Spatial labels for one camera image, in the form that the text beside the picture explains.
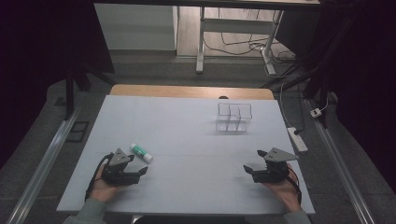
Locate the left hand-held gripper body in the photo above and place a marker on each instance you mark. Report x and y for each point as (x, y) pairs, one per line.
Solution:
(115, 174)

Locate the person's left hand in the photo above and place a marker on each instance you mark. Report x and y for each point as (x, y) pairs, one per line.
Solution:
(102, 191)

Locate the white frame desk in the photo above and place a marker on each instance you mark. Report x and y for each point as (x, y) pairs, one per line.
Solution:
(236, 26)

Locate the black floor frame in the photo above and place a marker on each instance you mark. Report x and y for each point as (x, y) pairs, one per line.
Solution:
(77, 131)

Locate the black metal stand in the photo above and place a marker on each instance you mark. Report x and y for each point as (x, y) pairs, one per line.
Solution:
(320, 84)
(70, 93)

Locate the green and white glue stick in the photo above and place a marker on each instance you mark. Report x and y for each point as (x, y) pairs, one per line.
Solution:
(140, 152)

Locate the white table mat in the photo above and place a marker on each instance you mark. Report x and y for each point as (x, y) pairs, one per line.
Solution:
(186, 149)

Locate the white cabinet panel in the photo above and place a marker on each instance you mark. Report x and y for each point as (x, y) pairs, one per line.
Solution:
(137, 28)

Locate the clear plastic organizer box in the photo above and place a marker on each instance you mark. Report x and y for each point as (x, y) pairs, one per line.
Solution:
(233, 124)

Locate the small white adapter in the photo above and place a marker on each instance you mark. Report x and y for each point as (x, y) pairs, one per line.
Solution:
(316, 112)

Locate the black round table grommet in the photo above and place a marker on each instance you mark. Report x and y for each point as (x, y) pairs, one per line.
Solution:
(223, 97)

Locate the white power strip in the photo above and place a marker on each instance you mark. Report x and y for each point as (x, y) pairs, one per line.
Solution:
(297, 140)

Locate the person's right hand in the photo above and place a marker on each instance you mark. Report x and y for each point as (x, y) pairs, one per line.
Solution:
(285, 193)

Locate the aluminium floor rail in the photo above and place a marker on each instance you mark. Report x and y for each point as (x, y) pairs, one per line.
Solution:
(342, 174)
(46, 161)

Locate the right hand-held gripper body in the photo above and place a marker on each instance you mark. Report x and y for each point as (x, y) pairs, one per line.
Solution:
(274, 172)

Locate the black curtain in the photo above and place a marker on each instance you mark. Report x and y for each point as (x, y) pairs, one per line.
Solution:
(37, 62)
(367, 77)

